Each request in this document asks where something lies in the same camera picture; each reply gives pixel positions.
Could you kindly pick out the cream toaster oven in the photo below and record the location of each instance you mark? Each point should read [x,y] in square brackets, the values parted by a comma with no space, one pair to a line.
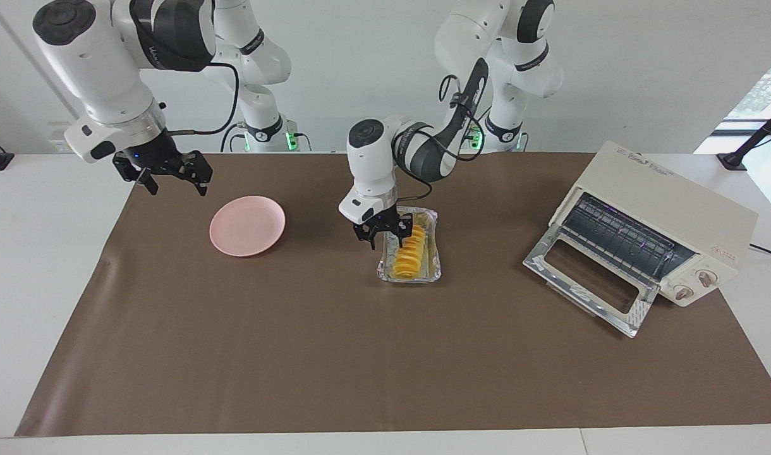
[663,196]

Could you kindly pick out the pink round plate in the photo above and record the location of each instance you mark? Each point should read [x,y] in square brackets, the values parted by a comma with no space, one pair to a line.
[246,226]

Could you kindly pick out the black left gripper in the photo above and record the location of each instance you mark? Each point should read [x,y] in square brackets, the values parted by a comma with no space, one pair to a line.
[379,221]

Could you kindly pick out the glass oven door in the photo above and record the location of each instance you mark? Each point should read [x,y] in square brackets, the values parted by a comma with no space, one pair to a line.
[550,256]

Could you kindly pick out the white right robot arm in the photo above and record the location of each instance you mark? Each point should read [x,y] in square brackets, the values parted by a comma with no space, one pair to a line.
[88,63]

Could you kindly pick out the brown table mat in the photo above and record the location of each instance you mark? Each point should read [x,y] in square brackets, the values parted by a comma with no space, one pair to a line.
[385,354]

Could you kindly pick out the white wall socket box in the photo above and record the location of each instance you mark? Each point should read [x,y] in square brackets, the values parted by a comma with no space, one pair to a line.
[58,142]

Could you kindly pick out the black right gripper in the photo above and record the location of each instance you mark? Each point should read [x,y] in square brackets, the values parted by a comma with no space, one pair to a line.
[155,158]

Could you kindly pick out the small oven knob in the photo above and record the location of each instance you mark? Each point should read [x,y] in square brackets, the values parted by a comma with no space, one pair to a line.
[682,292]

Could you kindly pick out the large oven knob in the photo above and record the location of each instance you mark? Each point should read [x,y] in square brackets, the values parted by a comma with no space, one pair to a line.
[706,278]

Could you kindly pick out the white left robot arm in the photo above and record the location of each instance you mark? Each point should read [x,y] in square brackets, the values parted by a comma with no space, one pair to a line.
[373,158]

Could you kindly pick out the aluminium foil tray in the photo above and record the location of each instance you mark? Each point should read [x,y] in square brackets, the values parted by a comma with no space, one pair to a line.
[433,256]

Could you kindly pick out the yellow sliced bread loaf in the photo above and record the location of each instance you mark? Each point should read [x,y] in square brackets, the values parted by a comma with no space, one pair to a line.
[407,259]

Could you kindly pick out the metal oven rack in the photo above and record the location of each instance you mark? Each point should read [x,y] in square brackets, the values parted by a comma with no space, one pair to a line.
[619,237]

